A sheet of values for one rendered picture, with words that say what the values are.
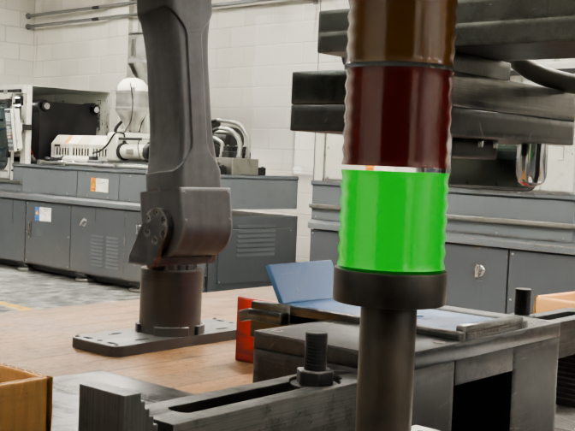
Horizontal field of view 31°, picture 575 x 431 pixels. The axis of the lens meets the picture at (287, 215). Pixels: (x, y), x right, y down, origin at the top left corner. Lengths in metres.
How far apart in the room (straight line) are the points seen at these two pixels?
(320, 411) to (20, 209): 9.08
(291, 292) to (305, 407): 0.22
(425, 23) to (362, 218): 0.07
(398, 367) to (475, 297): 5.64
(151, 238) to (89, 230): 7.68
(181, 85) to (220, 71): 9.44
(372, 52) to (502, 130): 0.29
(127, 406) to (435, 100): 0.18
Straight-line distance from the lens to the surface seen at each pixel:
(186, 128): 1.00
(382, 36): 0.35
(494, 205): 5.91
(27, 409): 0.54
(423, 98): 0.35
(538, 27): 0.58
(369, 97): 0.35
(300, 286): 0.72
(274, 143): 9.82
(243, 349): 0.95
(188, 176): 0.99
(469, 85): 0.60
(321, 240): 6.72
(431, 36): 0.35
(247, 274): 7.83
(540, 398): 0.71
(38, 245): 9.32
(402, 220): 0.34
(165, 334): 1.02
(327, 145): 6.72
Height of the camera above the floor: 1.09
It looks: 3 degrees down
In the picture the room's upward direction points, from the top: 2 degrees clockwise
